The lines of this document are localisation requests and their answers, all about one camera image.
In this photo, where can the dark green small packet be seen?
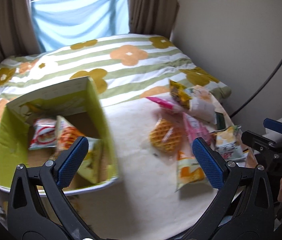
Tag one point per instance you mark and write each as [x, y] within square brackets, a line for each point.
[220, 121]

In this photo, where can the floral striped quilt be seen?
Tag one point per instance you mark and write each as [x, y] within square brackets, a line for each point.
[131, 55]

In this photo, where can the light pink snack packet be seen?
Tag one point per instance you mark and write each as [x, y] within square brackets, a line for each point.
[195, 127]

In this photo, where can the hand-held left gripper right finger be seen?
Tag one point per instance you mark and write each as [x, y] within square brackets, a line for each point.
[207, 161]

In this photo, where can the green cardboard box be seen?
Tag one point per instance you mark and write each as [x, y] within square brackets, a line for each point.
[98, 110]

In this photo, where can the orange striped snack packet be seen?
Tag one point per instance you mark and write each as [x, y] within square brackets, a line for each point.
[66, 135]

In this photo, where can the light blue hanging cloth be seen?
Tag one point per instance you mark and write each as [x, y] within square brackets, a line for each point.
[81, 15]

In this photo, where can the brown curtain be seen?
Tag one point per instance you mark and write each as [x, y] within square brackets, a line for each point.
[151, 5]
[11, 17]

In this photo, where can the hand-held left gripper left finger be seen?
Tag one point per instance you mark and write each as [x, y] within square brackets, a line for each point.
[72, 160]

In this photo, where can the orange white snack packet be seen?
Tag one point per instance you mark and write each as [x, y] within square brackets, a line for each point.
[188, 170]

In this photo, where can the red white snack packet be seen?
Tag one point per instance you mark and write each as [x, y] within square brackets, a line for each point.
[43, 133]

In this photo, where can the pale green snack packet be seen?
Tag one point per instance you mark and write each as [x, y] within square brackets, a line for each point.
[93, 160]

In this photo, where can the yellow green snack packet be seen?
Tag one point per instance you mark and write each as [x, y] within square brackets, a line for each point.
[178, 92]

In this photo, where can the plain white snack packet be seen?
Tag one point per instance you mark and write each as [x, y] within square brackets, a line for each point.
[202, 108]

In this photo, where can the yellow chip snack packet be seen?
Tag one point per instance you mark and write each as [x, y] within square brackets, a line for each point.
[227, 140]

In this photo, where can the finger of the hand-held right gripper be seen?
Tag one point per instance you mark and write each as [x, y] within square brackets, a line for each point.
[274, 126]
[254, 138]

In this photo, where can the clear waffle packet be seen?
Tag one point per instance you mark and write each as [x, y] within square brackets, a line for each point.
[163, 136]

